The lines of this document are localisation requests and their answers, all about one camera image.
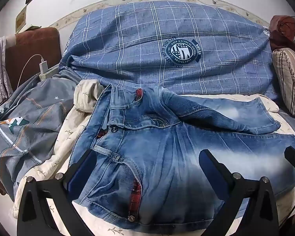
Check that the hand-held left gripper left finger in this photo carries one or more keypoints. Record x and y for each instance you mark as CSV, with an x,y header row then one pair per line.
x,y
81,175

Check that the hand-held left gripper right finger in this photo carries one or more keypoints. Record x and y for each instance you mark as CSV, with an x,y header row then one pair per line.
x,y
211,172

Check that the blue denim pants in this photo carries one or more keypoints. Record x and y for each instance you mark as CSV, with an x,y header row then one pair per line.
x,y
162,152

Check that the cream leaf-print blanket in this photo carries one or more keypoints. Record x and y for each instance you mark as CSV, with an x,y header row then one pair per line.
x,y
71,125

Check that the grey bird-print duvet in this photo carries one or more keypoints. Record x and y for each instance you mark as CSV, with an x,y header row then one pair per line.
x,y
39,108

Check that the striped floral pillow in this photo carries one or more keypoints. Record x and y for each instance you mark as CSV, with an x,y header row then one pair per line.
x,y
288,78

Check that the white power strip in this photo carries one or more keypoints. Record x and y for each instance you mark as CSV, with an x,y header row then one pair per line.
x,y
50,73

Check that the white charger plug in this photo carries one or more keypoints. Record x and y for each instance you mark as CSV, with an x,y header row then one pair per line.
x,y
43,66

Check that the brown-red bag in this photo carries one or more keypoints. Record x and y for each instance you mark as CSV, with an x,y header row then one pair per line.
x,y
280,34

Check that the lilac crinkled cloth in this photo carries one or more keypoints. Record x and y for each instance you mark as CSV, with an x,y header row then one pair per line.
x,y
0,73

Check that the brown padded headboard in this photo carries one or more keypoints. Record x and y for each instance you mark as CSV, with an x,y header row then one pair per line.
x,y
32,46

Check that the blue plaid pillow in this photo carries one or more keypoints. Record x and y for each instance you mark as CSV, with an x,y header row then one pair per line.
x,y
137,41

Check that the small wall picture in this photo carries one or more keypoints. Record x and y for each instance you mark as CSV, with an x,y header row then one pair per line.
x,y
21,17

